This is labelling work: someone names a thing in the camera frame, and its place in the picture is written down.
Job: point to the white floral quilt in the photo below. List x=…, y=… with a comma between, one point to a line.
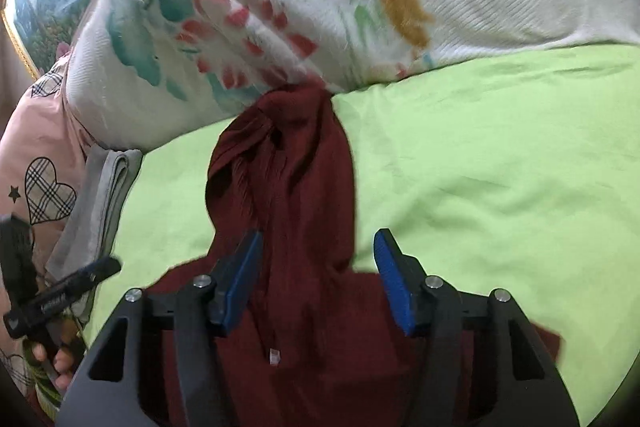
x=325, y=7

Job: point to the pink heart print quilt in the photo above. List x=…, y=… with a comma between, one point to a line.
x=40, y=147

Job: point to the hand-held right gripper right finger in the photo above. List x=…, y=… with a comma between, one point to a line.
x=395, y=282

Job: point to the light green bed sheet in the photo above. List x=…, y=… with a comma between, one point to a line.
x=475, y=157

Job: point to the folded grey cloth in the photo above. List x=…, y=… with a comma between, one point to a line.
x=100, y=207

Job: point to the person's left hand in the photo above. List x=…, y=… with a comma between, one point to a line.
x=62, y=359

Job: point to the dark red knit sweater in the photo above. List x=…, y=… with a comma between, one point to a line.
x=300, y=187

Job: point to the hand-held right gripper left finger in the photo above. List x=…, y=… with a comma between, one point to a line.
x=242, y=282

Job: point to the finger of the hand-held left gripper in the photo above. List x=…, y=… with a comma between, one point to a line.
x=92, y=272

